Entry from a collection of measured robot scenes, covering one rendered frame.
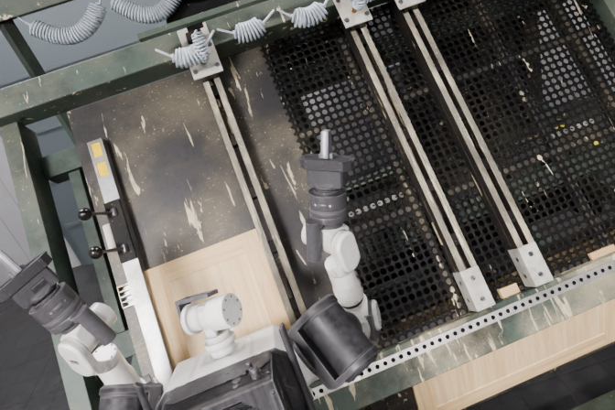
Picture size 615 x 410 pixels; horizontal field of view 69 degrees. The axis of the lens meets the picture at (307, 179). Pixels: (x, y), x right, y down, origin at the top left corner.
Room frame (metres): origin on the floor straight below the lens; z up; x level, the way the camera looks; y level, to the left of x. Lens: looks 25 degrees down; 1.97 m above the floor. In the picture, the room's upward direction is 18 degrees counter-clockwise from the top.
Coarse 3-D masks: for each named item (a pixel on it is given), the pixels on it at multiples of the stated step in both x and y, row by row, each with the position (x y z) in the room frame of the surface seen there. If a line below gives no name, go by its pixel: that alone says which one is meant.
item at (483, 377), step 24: (600, 312) 1.24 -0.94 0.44; (528, 336) 1.21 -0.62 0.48; (552, 336) 1.22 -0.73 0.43; (576, 336) 1.23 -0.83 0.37; (600, 336) 1.24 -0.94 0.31; (480, 360) 1.19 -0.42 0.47; (504, 360) 1.20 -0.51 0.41; (528, 360) 1.21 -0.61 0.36; (552, 360) 1.22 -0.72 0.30; (432, 384) 1.16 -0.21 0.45; (456, 384) 1.17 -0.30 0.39; (480, 384) 1.19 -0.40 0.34; (504, 384) 1.19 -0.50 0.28; (432, 408) 1.16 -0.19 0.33; (456, 408) 1.17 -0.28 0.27
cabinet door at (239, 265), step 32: (192, 256) 1.23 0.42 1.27; (224, 256) 1.22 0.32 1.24; (256, 256) 1.20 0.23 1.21; (160, 288) 1.18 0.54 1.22; (192, 288) 1.17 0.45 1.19; (224, 288) 1.16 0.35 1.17; (256, 288) 1.15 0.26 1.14; (160, 320) 1.12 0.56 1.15; (256, 320) 1.09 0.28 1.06; (288, 320) 1.08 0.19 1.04; (192, 352) 1.06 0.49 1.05
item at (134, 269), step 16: (96, 160) 1.43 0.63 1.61; (112, 160) 1.46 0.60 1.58; (112, 176) 1.40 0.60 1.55; (112, 192) 1.36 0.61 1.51; (128, 224) 1.30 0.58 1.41; (128, 272) 1.20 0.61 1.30; (144, 272) 1.21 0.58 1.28; (144, 288) 1.17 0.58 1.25; (144, 304) 1.14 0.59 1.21; (144, 320) 1.11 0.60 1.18; (144, 336) 1.09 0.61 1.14; (160, 336) 1.08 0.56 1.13; (160, 352) 1.05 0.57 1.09; (160, 368) 1.03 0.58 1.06
